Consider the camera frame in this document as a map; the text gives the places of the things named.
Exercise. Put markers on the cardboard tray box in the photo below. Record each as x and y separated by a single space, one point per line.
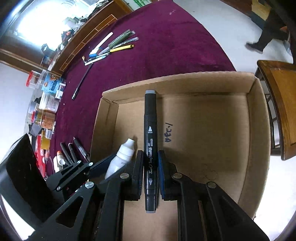
213 126

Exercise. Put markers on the green pen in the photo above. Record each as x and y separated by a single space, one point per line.
124 36

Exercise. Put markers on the red-capped black marker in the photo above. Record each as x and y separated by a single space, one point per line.
72 152

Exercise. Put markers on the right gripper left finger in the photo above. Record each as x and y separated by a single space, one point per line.
93 212

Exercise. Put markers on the small white dropper bottle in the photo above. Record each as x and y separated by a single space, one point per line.
123 157

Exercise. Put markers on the black pen on table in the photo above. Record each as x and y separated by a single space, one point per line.
81 81

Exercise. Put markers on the white bottle orange cap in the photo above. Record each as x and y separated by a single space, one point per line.
60 158

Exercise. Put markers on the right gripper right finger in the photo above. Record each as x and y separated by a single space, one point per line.
205 211

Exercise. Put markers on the person in background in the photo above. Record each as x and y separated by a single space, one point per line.
274 28

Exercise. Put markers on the blue white box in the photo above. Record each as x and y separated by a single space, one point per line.
54 85

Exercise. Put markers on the maroon velvet tablecloth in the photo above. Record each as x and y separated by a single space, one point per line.
170 41

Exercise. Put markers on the wooden sideboard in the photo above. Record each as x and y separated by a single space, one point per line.
97 23

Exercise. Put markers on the black ballpoint pen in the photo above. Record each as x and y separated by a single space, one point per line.
81 149

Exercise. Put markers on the wooden chair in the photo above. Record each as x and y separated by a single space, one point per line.
280 81

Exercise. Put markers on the yellow pen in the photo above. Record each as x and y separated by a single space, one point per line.
126 47

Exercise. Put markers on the green-capped black marker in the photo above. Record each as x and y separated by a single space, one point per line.
66 154

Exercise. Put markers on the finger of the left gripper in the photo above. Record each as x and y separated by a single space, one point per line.
70 177
99 173

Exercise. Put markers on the white blue pen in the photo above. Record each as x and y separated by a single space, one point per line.
93 53

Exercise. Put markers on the grey-capped black marker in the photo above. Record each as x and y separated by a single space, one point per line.
151 151

